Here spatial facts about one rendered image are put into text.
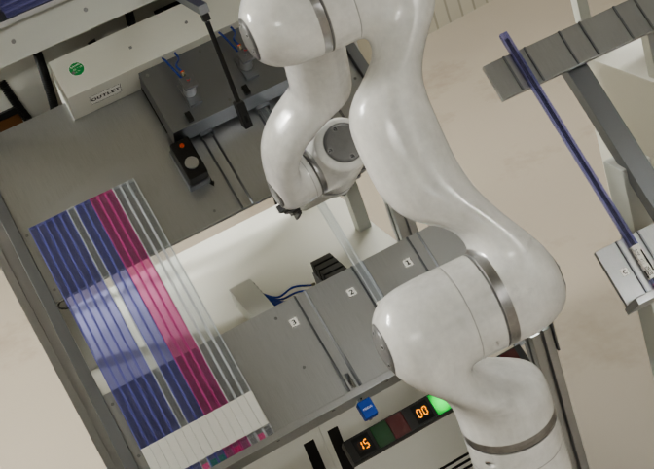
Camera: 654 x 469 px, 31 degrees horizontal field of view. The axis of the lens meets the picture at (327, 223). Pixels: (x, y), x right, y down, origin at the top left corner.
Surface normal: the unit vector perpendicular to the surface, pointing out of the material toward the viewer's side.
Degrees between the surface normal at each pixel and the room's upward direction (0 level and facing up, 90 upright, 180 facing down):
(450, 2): 90
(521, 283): 58
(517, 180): 0
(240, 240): 0
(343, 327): 43
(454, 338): 81
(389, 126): 66
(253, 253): 0
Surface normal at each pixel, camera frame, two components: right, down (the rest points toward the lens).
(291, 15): 0.14, 0.07
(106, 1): 0.39, 0.33
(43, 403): -0.31, -0.83
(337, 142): 0.13, -0.24
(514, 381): 0.15, -0.77
